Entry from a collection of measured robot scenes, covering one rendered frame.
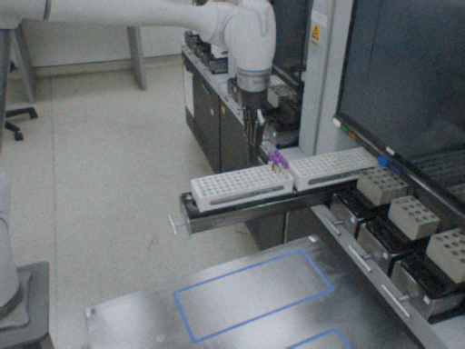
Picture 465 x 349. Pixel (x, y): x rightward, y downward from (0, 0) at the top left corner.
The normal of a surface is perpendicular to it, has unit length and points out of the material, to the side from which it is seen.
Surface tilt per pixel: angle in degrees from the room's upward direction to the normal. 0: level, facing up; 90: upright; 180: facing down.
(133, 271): 0
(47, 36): 90
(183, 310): 0
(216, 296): 0
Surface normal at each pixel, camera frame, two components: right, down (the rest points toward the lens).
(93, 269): 0.01, -0.83
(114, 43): 0.34, 0.52
